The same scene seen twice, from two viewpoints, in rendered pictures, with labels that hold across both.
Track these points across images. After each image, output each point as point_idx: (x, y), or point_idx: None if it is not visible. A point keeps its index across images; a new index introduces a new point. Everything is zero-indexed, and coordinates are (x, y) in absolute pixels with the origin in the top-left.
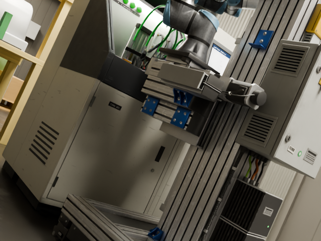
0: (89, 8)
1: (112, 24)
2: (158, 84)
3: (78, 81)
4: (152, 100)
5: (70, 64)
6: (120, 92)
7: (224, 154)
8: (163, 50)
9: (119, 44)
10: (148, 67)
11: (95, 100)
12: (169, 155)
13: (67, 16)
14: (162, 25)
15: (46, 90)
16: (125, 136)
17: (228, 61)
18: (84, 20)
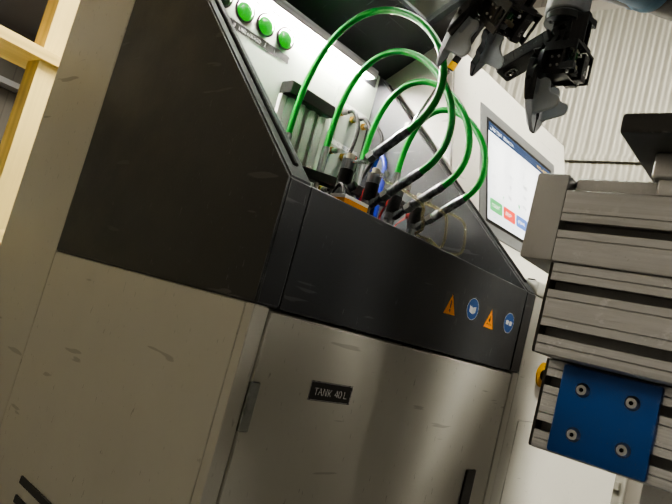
0: (134, 40)
1: (253, 71)
2: (668, 313)
3: (153, 314)
4: (611, 393)
5: (101, 244)
6: (342, 332)
7: None
8: (670, 127)
9: None
10: (535, 226)
11: (258, 396)
12: (485, 487)
13: (56, 82)
14: (347, 84)
15: (21, 343)
16: (371, 491)
17: (519, 164)
18: (126, 80)
